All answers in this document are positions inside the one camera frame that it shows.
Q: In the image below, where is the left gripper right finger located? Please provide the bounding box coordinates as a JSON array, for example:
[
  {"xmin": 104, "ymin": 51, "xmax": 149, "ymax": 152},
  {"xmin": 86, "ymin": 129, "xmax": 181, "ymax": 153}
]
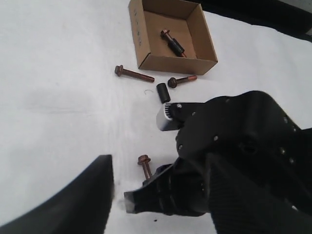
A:
[{"xmin": 206, "ymin": 153, "xmax": 312, "ymax": 234}]

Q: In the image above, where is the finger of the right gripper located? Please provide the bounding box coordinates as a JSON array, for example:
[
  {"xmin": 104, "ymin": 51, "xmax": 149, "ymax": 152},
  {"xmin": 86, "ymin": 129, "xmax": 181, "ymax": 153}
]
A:
[
  {"xmin": 140, "ymin": 163, "xmax": 175, "ymax": 184},
  {"xmin": 123, "ymin": 156, "xmax": 212, "ymax": 217}
]

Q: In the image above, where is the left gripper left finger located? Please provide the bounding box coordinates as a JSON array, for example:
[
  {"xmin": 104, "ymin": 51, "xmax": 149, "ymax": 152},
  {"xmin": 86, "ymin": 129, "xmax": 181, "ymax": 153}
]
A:
[{"xmin": 0, "ymin": 154, "xmax": 116, "ymax": 234}]

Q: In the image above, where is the brown cardboard box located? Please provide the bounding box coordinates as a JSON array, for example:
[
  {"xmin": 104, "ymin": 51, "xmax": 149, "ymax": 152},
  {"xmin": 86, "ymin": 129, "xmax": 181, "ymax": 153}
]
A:
[{"xmin": 128, "ymin": 0, "xmax": 218, "ymax": 76}]

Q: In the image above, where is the short copper flange bolt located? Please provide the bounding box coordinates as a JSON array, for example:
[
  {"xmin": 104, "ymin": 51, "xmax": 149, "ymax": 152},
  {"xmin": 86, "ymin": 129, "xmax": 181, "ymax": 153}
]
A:
[{"xmin": 167, "ymin": 75, "xmax": 198, "ymax": 89}]

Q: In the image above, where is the black cylindrical sleeve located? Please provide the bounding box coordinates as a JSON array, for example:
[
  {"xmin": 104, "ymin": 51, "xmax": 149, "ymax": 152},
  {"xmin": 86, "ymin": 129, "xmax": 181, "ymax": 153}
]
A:
[{"xmin": 156, "ymin": 83, "xmax": 171, "ymax": 104}]

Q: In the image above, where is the black sleeve on bolt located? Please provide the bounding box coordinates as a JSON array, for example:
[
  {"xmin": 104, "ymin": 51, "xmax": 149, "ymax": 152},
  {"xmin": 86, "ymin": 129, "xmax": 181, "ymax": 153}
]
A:
[{"xmin": 168, "ymin": 38, "xmax": 186, "ymax": 55}]

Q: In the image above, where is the long copper flange bolt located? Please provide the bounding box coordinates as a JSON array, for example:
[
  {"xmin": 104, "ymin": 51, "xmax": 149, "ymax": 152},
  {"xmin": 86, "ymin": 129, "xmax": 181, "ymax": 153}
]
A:
[{"xmin": 114, "ymin": 64, "xmax": 156, "ymax": 83}]

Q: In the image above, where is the copper bolt in black sleeve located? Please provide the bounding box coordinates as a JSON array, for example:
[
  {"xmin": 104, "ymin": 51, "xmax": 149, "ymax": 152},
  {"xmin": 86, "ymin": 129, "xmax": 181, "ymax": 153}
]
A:
[{"xmin": 160, "ymin": 29, "xmax": 189, "ymax": 59}]

